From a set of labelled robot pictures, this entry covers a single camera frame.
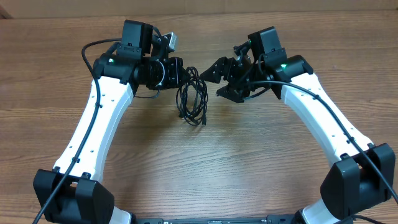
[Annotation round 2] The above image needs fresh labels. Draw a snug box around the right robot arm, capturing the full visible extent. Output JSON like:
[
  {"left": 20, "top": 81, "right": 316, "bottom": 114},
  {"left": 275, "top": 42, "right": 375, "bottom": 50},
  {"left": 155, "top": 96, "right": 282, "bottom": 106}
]
[{"left": 200, "top": 27, "right": 397, "bottom": 223}]

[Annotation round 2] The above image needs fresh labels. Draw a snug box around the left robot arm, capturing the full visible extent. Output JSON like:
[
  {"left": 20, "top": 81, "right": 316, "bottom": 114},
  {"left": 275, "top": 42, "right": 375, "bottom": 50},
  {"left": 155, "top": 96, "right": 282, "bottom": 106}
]
[{"left": 33, "top": 20, "right": 188, "bottom": 223}]

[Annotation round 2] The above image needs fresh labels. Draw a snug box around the thick black USB cable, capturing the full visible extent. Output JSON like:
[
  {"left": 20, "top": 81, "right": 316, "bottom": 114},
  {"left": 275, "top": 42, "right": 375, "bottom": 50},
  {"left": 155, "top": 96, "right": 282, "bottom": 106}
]
[{"left": 175, "top": 66, "right": 209, "bottom": 126}]

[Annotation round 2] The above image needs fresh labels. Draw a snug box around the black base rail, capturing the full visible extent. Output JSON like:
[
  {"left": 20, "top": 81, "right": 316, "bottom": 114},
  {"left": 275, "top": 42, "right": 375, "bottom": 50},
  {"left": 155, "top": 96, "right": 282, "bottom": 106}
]
[{"left": 133, "top": 214, "right": 296, "bottom": 224}]

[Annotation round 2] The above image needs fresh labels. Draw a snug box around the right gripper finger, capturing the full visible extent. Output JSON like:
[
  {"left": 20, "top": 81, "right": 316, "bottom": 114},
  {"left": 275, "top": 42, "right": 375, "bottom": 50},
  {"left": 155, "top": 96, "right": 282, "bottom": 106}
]
[
  {"left": 216, "top": 84, "right": 249, "bottom": 103},
  {"left": 199, "top": 57, "right": 231, "bottom": 83}
]

